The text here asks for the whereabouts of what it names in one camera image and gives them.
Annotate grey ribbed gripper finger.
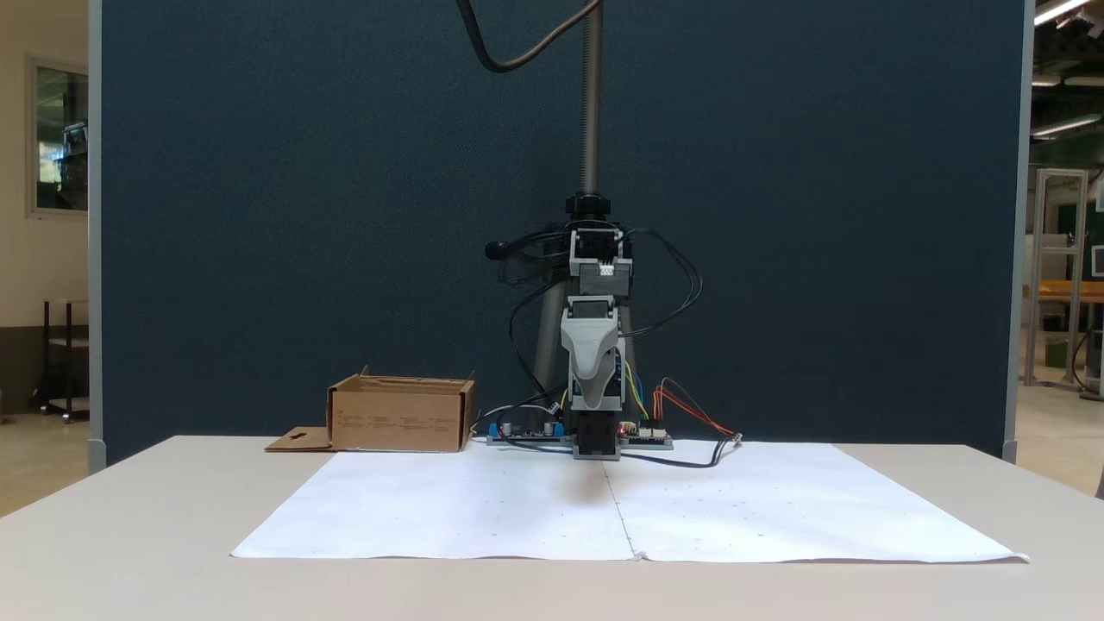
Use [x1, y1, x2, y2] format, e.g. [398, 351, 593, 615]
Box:
[565, 345, 622, 411]

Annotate small circuit board with red LED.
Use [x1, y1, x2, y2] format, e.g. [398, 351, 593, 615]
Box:
[618, 421, 674, 451]

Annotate circuit board with blue terminals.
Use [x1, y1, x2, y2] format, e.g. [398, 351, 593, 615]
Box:
[486, 420, 572, 446]

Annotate brown cardboard box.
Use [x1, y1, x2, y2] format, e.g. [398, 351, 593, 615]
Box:
[265, 367, 477, 454]

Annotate black and grey tripod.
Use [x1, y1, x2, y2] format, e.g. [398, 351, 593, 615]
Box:
[485, 0, 643, 432]

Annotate white paper sheet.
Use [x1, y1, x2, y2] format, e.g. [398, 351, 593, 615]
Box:
[231, 449, 640, 562]
[602, 441, 1031, 564]

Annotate dark blue partition panel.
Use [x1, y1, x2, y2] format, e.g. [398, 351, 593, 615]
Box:
[89, 0, 1036, 474]

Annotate orange workbench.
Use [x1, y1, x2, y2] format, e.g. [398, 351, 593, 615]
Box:
[1024, 279, 1104, 304]

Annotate ceiling strip light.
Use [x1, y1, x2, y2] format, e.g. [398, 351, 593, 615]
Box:
[1033, 0, 1093, 26]
[1032, 113, 1104, 140]

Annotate black shelf cart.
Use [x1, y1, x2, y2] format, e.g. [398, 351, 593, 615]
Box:
[33, 298, 90, 424]

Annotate yellow and blue wires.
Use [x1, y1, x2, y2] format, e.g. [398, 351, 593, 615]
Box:
[623, 355, 649, 423]

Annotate orange wires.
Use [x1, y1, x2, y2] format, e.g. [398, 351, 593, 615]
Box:
[652, 378, 739, 439]

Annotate thin black table cable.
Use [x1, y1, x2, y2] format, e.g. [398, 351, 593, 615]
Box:
[621, 435, 743, 470]

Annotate thick black cable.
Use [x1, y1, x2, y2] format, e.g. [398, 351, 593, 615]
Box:
[455, 0, 603, 74]

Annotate grey metal frame rack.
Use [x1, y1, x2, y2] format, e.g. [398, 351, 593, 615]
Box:
[1023, 167, 1090, 387]

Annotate wall window frame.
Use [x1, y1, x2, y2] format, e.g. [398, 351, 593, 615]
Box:
[26, 56, 90, 219]

